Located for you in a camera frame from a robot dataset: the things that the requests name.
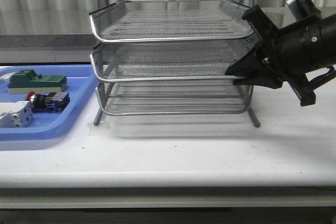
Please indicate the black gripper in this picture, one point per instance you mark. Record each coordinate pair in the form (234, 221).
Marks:
(281, 55)

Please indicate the silver mesh tray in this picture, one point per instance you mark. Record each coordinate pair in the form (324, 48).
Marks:
(218, 96)
(169, 20)
(182, 60)

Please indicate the red emergency push button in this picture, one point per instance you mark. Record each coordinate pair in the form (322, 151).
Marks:
(55, 101)

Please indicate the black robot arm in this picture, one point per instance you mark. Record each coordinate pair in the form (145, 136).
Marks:
(325, 55)

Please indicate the blue plastic tray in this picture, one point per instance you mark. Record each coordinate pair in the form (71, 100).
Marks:
(81, 82)

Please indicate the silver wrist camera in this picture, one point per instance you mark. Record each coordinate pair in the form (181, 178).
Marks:
(301, 9)

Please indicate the green and beige switch block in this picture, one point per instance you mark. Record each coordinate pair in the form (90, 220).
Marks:
(27, 80)

